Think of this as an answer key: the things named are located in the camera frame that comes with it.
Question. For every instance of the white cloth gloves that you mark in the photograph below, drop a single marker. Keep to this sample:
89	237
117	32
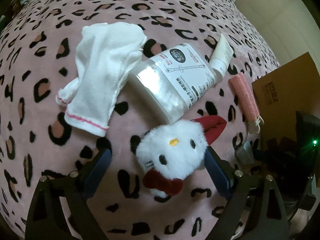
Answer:
104	57

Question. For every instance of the white cat plush red bow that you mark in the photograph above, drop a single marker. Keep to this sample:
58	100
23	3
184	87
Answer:
168	154

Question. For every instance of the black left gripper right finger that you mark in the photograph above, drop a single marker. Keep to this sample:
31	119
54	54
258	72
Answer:
267	217

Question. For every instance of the white cream tube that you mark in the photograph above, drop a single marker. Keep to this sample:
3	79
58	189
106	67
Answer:
220	59

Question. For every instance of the clear cotton swab box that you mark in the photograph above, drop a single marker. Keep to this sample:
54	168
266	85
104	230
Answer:
173	80

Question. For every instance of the brown cardboard box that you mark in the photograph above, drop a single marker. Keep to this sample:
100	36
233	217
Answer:
281	93

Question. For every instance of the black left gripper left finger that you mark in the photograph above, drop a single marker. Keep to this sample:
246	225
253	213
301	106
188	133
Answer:
46	219

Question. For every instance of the pink hair roller clip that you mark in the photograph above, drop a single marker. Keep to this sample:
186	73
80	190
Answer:
247	103

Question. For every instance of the light blue wedge sponge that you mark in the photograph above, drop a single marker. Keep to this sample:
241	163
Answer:
244	154

